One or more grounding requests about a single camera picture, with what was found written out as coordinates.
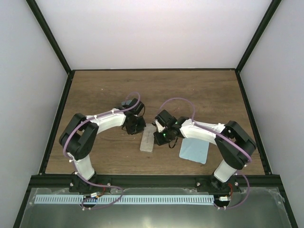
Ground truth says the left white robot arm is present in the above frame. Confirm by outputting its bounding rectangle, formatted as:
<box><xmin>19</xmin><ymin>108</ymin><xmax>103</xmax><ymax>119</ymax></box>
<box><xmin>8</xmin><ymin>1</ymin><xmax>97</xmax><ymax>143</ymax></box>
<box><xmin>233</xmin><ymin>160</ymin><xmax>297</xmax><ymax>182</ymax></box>
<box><xmin>59</xmin><ymin>108</ymin><xmax>146</xmax><ymax>192</ymax></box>

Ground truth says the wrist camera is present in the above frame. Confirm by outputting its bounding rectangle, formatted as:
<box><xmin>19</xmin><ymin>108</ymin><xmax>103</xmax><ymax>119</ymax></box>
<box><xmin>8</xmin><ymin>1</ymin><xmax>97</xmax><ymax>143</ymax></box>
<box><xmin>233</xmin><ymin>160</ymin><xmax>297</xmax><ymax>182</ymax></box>
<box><xmin>122</xmin><ymin>98</ymin><xmax>145</xmax><ymax>116</ymax></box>
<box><xmin>155</xmin><ymin>110</ymin><xmax>177</xmax><ymax>133</ymax></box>

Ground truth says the light blue cloth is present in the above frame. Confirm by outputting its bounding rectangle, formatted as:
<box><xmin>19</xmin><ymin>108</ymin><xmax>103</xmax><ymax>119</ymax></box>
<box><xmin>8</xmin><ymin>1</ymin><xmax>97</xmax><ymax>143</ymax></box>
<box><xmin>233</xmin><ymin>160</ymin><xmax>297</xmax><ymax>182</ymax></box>
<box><xmin>179</xmin><ymin>138</ymin><xmax>209</xmax><ymax>164</ymax></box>

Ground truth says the blue-grey glasses case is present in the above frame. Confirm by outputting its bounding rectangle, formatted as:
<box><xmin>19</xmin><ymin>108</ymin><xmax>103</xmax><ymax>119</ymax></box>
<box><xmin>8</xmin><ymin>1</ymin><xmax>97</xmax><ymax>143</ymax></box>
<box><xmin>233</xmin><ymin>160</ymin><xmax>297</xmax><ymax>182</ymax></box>
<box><xmin>121</xmin><ymin>100</ymin><xmax>132</xmax><ymax>106</ymax></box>

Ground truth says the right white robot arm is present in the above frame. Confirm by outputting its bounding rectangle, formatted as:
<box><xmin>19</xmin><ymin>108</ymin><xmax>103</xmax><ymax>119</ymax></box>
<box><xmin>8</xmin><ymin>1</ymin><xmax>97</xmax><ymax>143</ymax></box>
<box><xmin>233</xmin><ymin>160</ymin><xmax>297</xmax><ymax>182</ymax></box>
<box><xmin>154</xmin><ymin>116</ymin><xmax>257</xmax><ymax>191</ymax></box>

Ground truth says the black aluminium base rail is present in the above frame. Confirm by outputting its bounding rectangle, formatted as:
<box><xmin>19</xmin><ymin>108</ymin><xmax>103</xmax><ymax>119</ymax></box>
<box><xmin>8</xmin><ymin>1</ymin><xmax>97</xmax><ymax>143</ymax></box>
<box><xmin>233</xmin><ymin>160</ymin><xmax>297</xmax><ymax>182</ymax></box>
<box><xmin>30</xmin><ymin>174</ymin><xmax>281</xmax><ymax>193</ymax></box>

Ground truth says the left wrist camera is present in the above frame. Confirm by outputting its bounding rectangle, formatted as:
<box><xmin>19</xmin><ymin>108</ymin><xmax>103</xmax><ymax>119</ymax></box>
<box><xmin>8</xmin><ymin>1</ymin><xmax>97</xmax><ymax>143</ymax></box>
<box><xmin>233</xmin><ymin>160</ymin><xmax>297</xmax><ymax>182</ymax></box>
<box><xmin>122</xmin><ymin>98</ymin><xmax>145</xmax><ymax>116</ymax></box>

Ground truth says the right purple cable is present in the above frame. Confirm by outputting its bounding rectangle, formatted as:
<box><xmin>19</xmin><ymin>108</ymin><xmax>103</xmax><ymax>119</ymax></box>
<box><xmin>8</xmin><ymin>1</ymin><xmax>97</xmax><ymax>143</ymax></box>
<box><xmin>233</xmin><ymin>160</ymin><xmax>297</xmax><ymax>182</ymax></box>
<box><xmin>158</xmin><ymin>97</ymin><xmax>251</xmax><ymax>210</ymax></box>

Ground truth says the light blue slotted cable duct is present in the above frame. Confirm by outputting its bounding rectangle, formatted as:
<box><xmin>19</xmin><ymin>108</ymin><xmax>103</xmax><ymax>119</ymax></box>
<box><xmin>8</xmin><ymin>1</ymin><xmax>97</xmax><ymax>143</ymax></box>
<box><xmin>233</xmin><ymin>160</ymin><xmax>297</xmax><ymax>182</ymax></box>
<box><xmin>34</xmin><ymin>195</ymin><xmax>214</xmax><ymax>205</ymax></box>

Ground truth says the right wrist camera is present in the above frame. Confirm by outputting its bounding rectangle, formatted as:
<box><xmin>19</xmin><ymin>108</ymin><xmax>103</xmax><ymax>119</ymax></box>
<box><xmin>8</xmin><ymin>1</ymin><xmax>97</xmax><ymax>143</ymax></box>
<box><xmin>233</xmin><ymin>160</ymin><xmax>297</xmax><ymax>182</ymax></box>
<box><xmin>155</xmin><ymin>110</ymin><xmax>177</xmax><ymax>133</ymax></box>

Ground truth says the black enclosure frame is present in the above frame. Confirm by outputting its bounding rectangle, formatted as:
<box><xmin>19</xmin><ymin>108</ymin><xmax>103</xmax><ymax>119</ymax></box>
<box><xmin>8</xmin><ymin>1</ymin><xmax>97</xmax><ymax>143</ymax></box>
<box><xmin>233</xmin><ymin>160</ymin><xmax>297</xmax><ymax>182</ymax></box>
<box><xmin>13</xmin><ymin>0</ymin><xmax>299</xmax><ymax>228</ymax></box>

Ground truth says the light grey glasses case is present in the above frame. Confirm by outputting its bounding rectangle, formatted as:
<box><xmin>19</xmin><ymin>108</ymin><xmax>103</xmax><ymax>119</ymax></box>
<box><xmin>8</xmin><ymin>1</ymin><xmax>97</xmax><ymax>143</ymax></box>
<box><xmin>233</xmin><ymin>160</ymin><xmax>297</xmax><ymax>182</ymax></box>
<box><xmin>140</xmin><ymin>123</ymin><xmax>156</xmax><ymax>153</ymax></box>

